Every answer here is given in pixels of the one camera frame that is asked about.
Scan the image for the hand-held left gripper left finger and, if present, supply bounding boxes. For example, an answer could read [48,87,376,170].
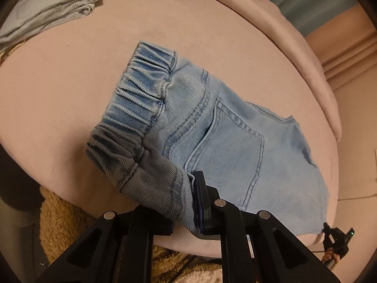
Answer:
[35,207,174,283]

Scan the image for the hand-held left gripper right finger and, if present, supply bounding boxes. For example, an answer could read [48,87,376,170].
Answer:
[193,171,339,283]

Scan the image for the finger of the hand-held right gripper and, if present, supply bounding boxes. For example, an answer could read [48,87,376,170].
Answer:
[323,222,333,250]

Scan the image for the light blue denim pants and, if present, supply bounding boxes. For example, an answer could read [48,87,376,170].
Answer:
[84,40,330,239]

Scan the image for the person's right hand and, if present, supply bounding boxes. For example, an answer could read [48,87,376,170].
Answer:
[323,249,340,269]

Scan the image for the tan fleece rug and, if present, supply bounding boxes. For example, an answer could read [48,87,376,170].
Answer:
[38,186,224,283]

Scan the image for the teal curtain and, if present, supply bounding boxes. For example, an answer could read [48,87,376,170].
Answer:
[242,0,354,36]

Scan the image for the pale grey-blue garment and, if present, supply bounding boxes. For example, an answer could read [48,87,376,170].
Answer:
[0,0,108,54]

